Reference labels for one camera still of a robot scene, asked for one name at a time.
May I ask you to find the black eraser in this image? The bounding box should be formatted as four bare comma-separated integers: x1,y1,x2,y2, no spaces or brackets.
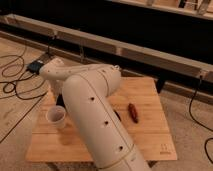
56,94,65,107

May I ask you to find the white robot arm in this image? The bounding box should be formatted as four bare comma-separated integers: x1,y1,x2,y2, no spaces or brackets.
39,59,151,171

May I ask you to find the black power adapter box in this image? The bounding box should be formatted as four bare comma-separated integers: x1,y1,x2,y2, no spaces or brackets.
27,61,43,74

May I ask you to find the translucent plastic cup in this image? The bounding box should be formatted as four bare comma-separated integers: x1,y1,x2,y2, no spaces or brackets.
46,105,66,129

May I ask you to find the brown red oblong object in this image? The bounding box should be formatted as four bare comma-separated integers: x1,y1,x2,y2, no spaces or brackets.
128,103,138,123

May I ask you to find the wooden table board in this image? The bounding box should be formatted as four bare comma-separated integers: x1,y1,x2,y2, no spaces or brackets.
26,77,177,162

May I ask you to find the black floor cable left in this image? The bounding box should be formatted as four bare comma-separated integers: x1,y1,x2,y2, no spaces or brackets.
0,44,59,144

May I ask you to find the long wooden frame rail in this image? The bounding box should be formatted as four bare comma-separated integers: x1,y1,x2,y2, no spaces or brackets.
0,14,213,83

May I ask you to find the black cable right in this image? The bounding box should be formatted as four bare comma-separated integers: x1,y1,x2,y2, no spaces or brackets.
188,75,213,165

